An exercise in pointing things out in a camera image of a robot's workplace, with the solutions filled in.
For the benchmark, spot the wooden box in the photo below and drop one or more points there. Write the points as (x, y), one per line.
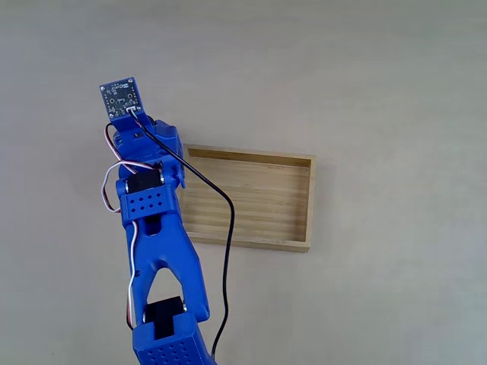
(266, 197)

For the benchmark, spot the blue camera circuit board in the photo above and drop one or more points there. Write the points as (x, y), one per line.
(121, 98)

